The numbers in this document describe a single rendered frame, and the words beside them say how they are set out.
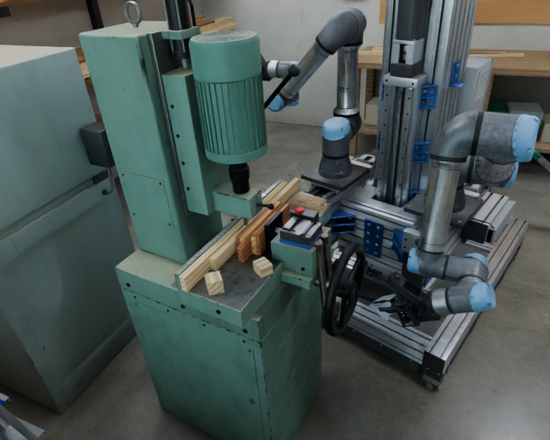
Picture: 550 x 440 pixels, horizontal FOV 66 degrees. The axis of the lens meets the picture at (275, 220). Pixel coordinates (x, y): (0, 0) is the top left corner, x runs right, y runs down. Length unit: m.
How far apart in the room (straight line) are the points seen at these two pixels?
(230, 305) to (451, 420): 1.22
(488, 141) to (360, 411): 1.26
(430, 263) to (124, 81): 0.99
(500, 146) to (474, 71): 0.80
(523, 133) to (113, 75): 1.06
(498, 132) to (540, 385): 1.38
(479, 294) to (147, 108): 1.01
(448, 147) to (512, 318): 1.49
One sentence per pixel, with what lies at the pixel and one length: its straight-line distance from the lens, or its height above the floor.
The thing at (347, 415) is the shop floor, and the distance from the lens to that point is 2.00.
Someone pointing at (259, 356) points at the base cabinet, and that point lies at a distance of 1.35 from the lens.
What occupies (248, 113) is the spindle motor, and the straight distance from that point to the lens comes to 1.11.
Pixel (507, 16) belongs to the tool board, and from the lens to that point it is 4.24.
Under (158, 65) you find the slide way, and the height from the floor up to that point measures 1.44.
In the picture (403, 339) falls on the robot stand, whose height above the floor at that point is 0.23.
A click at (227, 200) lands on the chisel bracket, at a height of 1.05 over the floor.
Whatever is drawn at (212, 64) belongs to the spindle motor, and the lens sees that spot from 1.08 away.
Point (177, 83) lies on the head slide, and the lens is 1.19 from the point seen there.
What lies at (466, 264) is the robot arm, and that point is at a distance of 1.33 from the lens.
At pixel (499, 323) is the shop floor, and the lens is 2.51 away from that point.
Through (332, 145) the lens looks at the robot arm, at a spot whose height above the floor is 0.97.
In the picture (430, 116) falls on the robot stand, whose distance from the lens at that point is 1.80.
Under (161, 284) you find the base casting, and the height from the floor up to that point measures 0.80.
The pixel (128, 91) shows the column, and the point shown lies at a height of 1.38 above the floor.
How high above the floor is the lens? 1.68
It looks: 32 degrees down
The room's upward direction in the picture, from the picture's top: 4 degrees counter-clockwise
